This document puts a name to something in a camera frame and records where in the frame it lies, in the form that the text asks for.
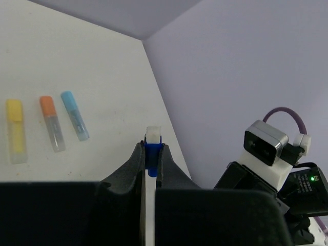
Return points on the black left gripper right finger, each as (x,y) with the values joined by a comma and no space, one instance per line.
(186,214)

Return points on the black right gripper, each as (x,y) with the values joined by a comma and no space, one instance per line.
(238,176)

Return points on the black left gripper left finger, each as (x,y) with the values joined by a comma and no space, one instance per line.
(106,212)

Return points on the small blue pen cap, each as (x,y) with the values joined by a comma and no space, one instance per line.
(153,145)

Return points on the blue highlighter marker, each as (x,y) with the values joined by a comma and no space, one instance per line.
(78,125)

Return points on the yellow highlighter marker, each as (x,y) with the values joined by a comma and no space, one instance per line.
(17,142)

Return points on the orange marker cap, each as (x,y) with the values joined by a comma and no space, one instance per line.
(47,106)

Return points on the blue marker cap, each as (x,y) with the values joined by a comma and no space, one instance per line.
(69,101)

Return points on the orange clear marker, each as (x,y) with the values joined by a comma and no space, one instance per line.
(55,133)

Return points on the yellow marker cap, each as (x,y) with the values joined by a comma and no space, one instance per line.
(14,110)

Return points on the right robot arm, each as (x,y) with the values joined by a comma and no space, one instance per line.
(302,198)

